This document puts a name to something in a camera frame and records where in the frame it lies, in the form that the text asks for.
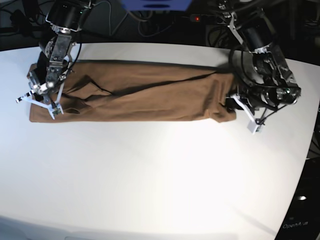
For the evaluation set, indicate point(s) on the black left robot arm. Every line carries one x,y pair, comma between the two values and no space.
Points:
266,83

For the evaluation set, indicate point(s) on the brown T-shirt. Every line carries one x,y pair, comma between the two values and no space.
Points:
114,91

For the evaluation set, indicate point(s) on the black power strip red light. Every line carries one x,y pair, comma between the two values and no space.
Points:
206,19

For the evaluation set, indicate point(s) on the blue box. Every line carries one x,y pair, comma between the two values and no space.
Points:
156,5

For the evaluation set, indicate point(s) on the black OpenArm base plate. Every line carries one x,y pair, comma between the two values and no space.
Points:
302,220

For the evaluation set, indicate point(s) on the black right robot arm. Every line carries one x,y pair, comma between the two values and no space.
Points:
55,63

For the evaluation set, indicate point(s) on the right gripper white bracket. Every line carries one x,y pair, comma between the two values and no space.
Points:
45,94

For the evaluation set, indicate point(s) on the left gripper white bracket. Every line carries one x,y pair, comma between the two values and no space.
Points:
253,106

